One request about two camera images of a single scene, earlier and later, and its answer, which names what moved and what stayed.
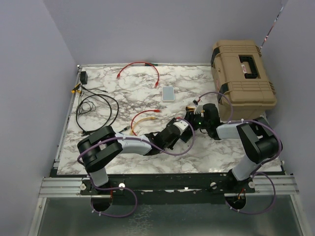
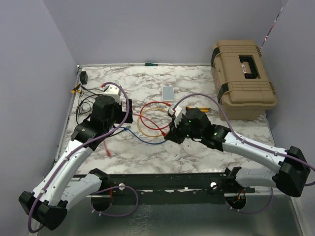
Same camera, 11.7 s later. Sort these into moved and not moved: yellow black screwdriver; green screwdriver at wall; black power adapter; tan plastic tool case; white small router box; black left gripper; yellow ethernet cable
Moved: yellow ethernet cable; black left gripper
Not moved: tan plastic tool case; black power adapter; white small router box; green screwdriver at wall; yellow black screwdriver
